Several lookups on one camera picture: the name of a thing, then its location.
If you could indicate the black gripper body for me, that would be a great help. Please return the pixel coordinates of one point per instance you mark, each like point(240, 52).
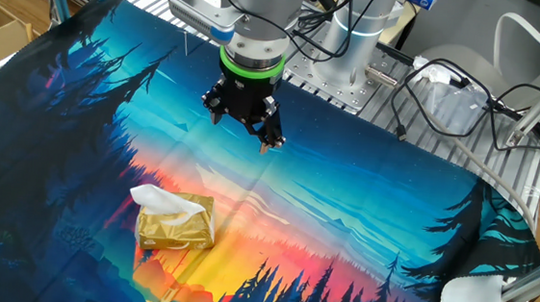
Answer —
point(247, 96)

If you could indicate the clear plastic bag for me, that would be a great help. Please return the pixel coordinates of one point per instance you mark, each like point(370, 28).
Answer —
point(457, 108)

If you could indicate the white chair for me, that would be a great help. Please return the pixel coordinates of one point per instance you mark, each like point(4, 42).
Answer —
point(460, 60)

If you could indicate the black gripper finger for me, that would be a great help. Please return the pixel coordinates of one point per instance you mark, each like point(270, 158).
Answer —
point(214, 105)
point(267, 134)

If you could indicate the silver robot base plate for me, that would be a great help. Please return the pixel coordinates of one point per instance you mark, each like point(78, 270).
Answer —
point(314, 77)

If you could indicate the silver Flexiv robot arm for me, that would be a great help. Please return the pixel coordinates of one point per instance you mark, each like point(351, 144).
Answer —
point(262, 5)

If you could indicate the crumpled white paper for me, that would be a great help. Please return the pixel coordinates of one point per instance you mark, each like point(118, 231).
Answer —
point(431, 71)

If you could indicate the gold tissue pack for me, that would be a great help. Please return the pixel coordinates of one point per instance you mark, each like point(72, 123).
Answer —
point(171, 235)

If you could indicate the forest sunset print tablecloth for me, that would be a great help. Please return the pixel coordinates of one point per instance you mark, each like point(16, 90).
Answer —
point(343, 200)

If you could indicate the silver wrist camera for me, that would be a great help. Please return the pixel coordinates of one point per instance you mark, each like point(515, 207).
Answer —
point(198, 15)

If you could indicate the white paper napkin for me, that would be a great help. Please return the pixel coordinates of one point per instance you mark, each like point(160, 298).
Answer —
point(160, 200)

